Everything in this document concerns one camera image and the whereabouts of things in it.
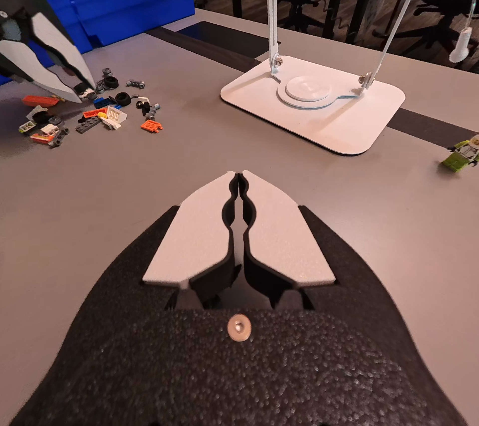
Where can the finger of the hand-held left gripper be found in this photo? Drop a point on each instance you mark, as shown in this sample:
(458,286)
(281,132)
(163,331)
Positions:
(63,52)
(37,70)

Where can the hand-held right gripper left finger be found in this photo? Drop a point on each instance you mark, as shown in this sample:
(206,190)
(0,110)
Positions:
(191,246)

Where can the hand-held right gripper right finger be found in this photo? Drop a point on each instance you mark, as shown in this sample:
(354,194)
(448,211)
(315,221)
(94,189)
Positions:
(288,246)

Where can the lime green lego minifigure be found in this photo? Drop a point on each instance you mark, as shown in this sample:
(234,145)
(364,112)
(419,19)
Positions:
(462,154)

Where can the pile of lego pieces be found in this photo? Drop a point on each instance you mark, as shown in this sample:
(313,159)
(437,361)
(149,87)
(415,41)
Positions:
(112,118)

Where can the white book stand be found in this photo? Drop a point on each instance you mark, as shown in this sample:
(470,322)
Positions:
(337,112)

